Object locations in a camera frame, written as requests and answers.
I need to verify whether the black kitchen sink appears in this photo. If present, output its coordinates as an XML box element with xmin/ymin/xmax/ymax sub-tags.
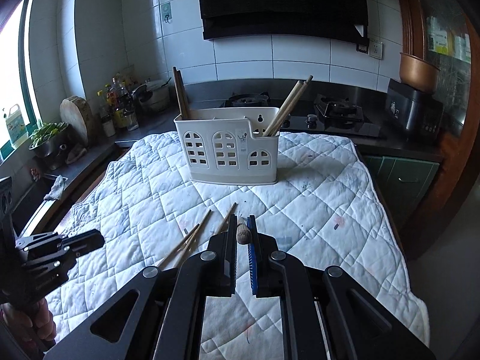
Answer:
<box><xmin>11</xmin><ymin>174</ymin><xmax>70</xmax><ymax>237</ymax></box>

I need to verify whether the person's left hand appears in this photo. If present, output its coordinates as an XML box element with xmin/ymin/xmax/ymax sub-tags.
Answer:
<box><xmin>1</xmin><ymin>298</ymin><xmax>56</xmax><ymax>344</ymax></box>

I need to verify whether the grey dish rag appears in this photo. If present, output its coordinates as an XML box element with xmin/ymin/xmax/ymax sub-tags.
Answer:
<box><xmin>43</xmin><ymin>175</ymin><xmax>68</xmax><ymax>202</ymax></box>

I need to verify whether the white quilted cloth mat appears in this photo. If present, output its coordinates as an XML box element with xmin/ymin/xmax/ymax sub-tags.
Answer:
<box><xmin>47</xmin><ymin>133</ymin><xmax>433</xmax><ymax>359</ymax></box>

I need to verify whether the steel bowl of greens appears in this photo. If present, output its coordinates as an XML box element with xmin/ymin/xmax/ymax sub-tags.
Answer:
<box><xmin>28</xmin><ymin>122</ymin><xmax>69</xmax><ymax>158</ymax></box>

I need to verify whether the detergent jug with label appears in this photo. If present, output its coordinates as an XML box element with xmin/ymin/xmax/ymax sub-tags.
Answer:
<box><xmin>4</xmin><ymin>104</ymin><xmax>29</xmax><ymax>150</ymax></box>

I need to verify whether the white seasoning jar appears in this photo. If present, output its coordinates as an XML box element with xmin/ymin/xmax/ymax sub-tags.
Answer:
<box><xmin>101</xmin><ymin>115</ymin><xmax>116</xmax><ymax>137</ymax></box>

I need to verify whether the white plastic utensil holder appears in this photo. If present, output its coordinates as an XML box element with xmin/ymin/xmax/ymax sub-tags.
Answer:
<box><xmin>174</xmin><ymin>106</ymin><xmax>279</xmax><ymax>185</ymax></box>

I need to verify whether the round wooden cutting board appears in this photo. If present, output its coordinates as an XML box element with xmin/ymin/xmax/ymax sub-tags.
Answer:
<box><xmin>59</xmin><ymin>96</ymin><xmax>95</xmax><ymax>146</ymax></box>

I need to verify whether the yellow-capped oil bottle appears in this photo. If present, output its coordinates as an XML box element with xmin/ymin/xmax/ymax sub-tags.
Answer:
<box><xmin>97</xmin><ymin>89</ymin><xmax>110</xmax><ymax>124</ymax></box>

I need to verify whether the green cabinet door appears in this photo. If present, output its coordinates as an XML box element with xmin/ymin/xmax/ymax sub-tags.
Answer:
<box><xmin>363</xmin><ymin>156</ymin><xmax>439</xmax><ymax>230</ymax></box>

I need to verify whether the black gas stove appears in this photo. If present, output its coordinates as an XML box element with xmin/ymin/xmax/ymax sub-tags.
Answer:
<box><xmin>219</xmin><ymin>91</ymin><xmax>382</xmax><ymax>138</ymax></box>

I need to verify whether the black rice cooker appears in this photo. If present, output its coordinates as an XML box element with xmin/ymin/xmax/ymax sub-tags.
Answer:
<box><xmin>385</xmin><ymin>79</ymin><xmax>443</xmax><ymax>146</ymax></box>

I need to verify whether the copper coloured pot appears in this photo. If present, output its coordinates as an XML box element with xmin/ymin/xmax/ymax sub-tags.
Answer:
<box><xmin>400</xmin><ymin>53</ymin><xmax>439</xmax><ymax>94</ymax></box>

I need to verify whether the black range hood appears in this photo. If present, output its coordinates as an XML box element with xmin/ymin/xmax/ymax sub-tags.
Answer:
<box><xmin>199</xmin><ymin>0</ymin><xmax>368</xmax><ymax>45</ymax></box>

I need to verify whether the wooden glass-door cabinet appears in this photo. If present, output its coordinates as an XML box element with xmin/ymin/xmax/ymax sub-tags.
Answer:
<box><xmin>399</xmin><ymin>0</ymin><xmax>479</xmax><ymax>260</ymax></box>

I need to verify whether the steel pot with handle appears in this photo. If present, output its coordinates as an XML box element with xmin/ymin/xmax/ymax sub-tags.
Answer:
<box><xmin>133</xmin><ymin>80</ymin><xmax>170</xmax><ymax>113</ymax></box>

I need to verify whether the green wall hook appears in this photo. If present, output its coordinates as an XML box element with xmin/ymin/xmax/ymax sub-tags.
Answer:
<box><xmin>160</xmin><ymin>2</ymin><xmax>173</xmax><ymax>24</ymax></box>

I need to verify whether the white wall socket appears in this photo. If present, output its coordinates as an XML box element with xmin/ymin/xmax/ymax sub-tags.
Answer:
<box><xmin>368</xmin><ymin>40</ymin><xmax>383</xmax><ymax>60</ymax></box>

